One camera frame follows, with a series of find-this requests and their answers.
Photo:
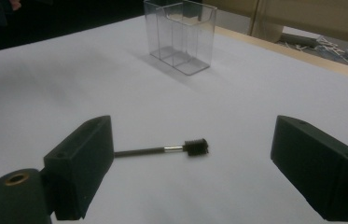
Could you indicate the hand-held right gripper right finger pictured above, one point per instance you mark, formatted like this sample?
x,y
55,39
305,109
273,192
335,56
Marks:
x,y
317,168

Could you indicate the beige wooden shelf unit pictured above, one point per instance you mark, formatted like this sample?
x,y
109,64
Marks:
x,y
317,18

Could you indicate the clear acrylic organizer box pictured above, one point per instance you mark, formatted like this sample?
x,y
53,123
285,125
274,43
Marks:
x,y
178,53

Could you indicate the white table cover sheet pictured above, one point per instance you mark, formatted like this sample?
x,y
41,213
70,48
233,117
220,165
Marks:
x,y
168,102

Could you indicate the dark curtain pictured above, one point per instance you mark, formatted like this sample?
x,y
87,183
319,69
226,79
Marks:
x,y
69,18

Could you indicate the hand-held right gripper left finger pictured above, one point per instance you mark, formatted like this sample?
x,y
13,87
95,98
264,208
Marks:
x,y
78,165

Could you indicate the black makeup brush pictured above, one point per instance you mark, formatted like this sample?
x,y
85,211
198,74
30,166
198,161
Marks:
x,y
143,152

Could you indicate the pile of colourful plastic clutter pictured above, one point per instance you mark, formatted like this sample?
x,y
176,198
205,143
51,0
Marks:
x,y
336,51

